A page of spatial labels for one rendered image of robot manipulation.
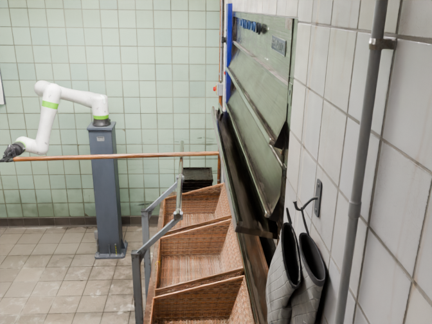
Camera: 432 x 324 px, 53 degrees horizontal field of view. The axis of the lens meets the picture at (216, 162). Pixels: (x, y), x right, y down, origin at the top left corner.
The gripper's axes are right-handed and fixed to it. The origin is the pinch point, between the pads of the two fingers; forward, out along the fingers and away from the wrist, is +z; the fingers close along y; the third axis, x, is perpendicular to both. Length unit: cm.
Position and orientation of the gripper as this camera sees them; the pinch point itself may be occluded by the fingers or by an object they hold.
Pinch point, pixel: (4, 159)
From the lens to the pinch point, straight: 319.8
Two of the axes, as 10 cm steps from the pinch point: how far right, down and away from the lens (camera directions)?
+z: 0.5, 3.4, -9.4
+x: -10.0, 0.4, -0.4
